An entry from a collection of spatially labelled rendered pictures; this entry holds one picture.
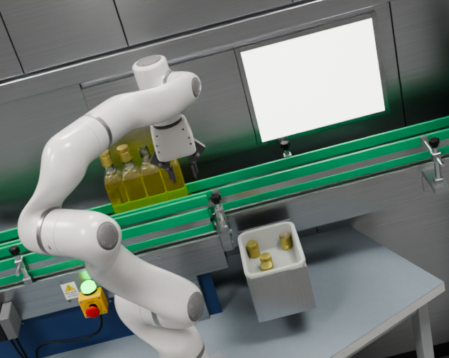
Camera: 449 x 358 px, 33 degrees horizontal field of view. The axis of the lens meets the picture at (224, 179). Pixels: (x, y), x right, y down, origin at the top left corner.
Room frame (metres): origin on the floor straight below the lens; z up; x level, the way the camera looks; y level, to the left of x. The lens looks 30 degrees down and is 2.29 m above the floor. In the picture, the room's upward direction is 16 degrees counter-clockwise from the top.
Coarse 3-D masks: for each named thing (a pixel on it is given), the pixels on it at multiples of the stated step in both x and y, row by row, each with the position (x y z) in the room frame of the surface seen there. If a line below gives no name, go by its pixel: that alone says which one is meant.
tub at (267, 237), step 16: (272, 224) 1.90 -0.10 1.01; (288, 224) 1.88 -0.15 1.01; (240, 240) 1.87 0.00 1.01; (256, 240) 1.89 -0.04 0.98; (272, 240) 1.89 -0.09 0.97; (272, 256) 1.84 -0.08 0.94; (288, 256) 1.82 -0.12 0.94; (304, 256) 1.71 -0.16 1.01; (256, 272) 1.79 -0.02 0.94; (272, 272) 1.68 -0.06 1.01
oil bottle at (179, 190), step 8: (176, 160) 2.01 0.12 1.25; (160, 168) 2.00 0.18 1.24; (176, 168) 2.00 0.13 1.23; (168, 176) 2.00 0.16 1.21; (176, 176) 2.00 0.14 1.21; (168, 184) 2.00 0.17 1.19; (176, 184) 2.00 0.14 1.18; (184, 184) 2.00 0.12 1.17; (168, 192) 2.00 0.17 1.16; (176, 192) 2.00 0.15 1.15; (184, 192) 2.00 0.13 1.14
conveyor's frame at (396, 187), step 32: (448, 160) 1.94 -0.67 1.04; (320, 192) 1.95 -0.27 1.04; (352, 192) 1.95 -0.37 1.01; (384, 192) 1.94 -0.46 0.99; (416, 192) 1.94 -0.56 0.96; (256, 224) 1.96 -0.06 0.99; (320, 224) 1.95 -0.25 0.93; (160, 256) 1.87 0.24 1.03; (192, 256) 1.87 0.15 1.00; (224, 256) 1.87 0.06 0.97; (0, 288) 1.90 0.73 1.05; (32, 288) 1.89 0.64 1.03; (64, 288) 1.88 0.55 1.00
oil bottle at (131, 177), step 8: (136, 168) 2.01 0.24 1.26; (128, 176) 2.00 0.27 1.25; (136, 176) 2.00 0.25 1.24; (128, 184) 2.00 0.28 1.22; (136, 184) 2.00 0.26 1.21; (128, 192) 2.00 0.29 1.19; (136, 192) 2.00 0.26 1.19; (144, 192) 2.00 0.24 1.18; (136, 200) 2.00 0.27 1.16; (144, 200) 2.00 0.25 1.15; (136, 208) 2.00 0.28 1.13
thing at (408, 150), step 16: (448, 128) 1.96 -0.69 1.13; (400, 144) 1.96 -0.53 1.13; (416, 144) 1.96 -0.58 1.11; (448, 144) 1.96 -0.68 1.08; (336, 160) 1.97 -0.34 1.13; (352, 160) 1.96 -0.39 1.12; (368, 160) 1.97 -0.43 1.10; (384, 160) 1.96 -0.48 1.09; (400, 160) 1.96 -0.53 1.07; (416, 160) 1.96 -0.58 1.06; (272, 176) 1.97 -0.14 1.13; (288, 176) 1.97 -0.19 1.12; (304, 176) 1.97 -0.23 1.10; (320, 176) 1.97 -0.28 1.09; (336, 176) 1.97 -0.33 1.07; (352, 176) 1.96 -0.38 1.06; (208, 192) 1.98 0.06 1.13; (224, 192) 1.98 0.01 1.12; (240, 192) 1.98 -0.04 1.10; (256, 192) 1.98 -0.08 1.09; (272, 192) 1.97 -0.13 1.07; (288, 192) 1.97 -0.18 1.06; (144, 208) 1.99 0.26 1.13; (224, 208) 1.98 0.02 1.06; (16, 240) 2.01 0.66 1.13
